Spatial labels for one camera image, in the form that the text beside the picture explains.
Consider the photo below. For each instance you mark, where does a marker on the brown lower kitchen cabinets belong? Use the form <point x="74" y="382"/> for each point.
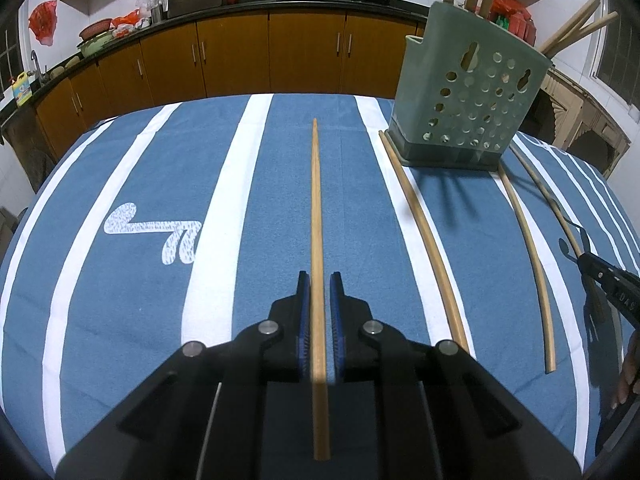
<point x="282" y="50"/>

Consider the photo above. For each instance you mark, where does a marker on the window right wall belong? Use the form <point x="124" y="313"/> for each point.
<point x="619" y="62"/>

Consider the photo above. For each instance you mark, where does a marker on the person's hand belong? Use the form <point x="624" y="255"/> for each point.
<point x="628" y="382"/>

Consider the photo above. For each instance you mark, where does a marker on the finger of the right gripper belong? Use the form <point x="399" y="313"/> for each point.
<point x="621" y="288"/>

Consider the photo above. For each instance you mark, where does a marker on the window wall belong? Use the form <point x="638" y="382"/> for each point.
<point x="11" y="64"/>
<point x="619" y="62"/>

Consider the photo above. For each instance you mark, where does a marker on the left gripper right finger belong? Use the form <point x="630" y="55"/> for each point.
<point x="438" y="413"/>

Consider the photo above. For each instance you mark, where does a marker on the red bottles group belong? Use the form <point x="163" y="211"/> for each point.
<point x="515" y="18"/>

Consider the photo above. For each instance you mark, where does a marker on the beige carved side table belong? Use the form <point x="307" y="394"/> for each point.
<point x="568" y="117"/>

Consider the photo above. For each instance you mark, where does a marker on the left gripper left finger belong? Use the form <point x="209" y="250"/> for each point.
<point x="200" y="415"/>

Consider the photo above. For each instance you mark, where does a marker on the green perforated utensil holder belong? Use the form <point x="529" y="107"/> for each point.
<point x="464" y="89"/>

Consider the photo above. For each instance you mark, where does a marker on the yellow detergent bottle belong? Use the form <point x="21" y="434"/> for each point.
<point x="21" y="89"/>

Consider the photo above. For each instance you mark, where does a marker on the red plastic bag on wall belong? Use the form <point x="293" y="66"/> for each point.
<point x="42" y="22"/>

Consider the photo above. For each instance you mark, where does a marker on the blue white striped tablecloth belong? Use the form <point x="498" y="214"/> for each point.
<point x="187" y="221"/>

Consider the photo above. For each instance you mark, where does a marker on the window left wall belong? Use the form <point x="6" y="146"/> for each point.
<point x="11" y="64"/>

